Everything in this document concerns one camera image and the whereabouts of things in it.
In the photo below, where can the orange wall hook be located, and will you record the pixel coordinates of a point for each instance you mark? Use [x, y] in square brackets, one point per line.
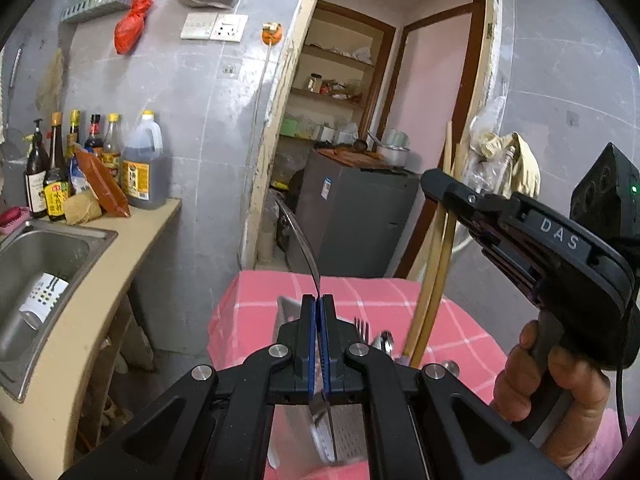
[272, 33]

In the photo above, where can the right hand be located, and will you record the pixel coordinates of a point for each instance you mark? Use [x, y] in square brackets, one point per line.
[588, 387]

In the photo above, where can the pink sleeve right forearm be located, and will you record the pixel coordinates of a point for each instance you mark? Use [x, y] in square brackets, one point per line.
[602, 451]

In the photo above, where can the steel fork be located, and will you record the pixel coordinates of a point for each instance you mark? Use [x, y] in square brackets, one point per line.
[363, 330]

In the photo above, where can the grey mini fridge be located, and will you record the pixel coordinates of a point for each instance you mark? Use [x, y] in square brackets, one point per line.
[352, 217]

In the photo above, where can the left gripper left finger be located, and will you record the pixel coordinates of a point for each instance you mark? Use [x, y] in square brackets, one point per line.
[298, 331]

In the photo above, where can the pink checked tablecloth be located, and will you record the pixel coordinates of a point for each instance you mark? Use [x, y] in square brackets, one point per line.
[257, 303]

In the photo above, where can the large vinegar jug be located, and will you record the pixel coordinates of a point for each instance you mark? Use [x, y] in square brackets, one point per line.
[145, 168]

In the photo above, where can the large steel spoon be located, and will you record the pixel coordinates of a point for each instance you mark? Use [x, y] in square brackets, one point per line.
[384, 342]

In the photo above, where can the stainless steel sink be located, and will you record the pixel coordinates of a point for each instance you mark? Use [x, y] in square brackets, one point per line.
[42, 264]

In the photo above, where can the curved steel knife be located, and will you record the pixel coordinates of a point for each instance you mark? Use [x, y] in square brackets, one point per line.
[317, 311]

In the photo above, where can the orange snack bag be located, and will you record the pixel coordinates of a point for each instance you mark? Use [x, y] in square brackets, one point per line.
[103, 185]

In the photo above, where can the dark soy sauce bottle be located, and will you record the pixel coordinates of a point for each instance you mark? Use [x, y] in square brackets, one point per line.
[56, 186]

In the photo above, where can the red plastic bag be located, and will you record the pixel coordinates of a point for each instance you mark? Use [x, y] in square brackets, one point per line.
[129, 29]

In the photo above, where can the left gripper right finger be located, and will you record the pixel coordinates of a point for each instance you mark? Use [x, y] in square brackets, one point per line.
[339, 343]

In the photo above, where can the white wall socket plate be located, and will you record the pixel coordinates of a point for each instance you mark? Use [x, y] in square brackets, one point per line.
[214, 26]

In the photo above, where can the wooden chopstick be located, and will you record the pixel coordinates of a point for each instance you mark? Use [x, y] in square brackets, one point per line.
[446, 241]
[428, 262]

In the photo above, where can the grey wall shelf basket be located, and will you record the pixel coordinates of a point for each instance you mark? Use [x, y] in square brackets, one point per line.
[86, 10]

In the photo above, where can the white perforated utensil basket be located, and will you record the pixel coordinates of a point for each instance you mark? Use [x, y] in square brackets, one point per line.
[304, 438]

